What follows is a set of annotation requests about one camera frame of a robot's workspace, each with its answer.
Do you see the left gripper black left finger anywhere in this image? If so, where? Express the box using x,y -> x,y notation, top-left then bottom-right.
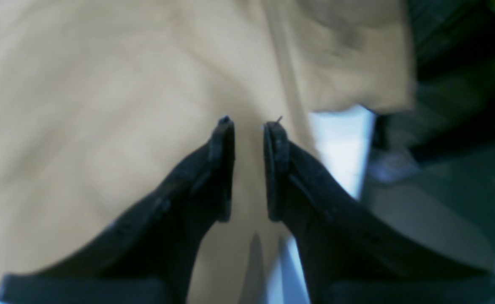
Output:
0,116 -> 235,304

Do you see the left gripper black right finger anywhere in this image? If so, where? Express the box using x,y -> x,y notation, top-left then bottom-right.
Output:
263,121 -> 495,304

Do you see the tan brown t-shirt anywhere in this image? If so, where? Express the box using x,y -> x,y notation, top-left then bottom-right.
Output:
0,0 -> 412,304

